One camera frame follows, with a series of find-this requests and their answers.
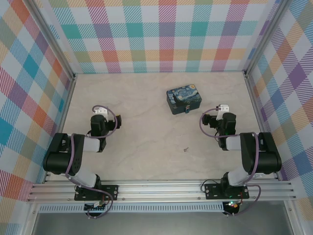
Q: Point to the small blue padlock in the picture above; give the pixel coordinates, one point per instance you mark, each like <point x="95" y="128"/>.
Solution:
<point x="187" y="110"/>

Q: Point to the starry night print tin box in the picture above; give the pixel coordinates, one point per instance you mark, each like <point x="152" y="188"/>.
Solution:
<point x="184" y="96"/>

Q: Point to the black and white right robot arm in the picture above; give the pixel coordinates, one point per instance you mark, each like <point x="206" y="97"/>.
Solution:
<point x="267" y="156"/>

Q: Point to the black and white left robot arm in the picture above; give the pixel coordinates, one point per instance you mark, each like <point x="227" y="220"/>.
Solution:
<point x="56" y="156"/>

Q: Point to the small electronics control board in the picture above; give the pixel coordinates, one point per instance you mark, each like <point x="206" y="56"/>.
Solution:
<point x="95" y="206"/>
<point x="232" y="204"/>

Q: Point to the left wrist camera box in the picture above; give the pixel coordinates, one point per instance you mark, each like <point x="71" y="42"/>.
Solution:
<point x="101" y="111"/>

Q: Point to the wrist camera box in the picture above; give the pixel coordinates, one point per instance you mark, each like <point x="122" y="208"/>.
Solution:
<point x="101" y="111"/>
<point x="224" y="108"/>

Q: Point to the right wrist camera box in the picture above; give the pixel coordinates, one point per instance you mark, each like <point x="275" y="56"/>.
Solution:
<point x="224" y="108"/>

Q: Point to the aluminium side floor rail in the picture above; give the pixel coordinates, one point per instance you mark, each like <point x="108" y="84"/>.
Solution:
<point x="62" y="127"/>
<point x="259" y="117"/>

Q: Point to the wide aluminium base rail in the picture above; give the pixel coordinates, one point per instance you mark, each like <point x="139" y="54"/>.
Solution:
<point x="159" y="192"/>

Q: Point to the aluminium corner post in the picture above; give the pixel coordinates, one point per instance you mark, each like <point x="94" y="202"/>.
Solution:
<point x="52" y="39"/>
<point x="265" y="36"/>

